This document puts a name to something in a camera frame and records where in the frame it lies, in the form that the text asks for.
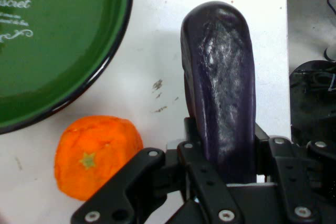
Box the orange toy mandarin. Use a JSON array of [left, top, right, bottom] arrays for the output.
[[54, 115, 144, 202]]

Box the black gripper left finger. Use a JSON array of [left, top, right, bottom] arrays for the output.
[[70, 117, 248, 224]]

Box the green round plate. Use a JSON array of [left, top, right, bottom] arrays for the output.
[[0, 0, 135, 135]]

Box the black equipment on floor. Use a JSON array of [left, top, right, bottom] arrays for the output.
[[288, 60, 336, 146]]

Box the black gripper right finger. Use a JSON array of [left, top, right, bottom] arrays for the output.
[[254, 121, 336, 224]]

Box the purple toy eggplant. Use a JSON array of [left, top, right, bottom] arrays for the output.
[[180, 1, 258, 185]]

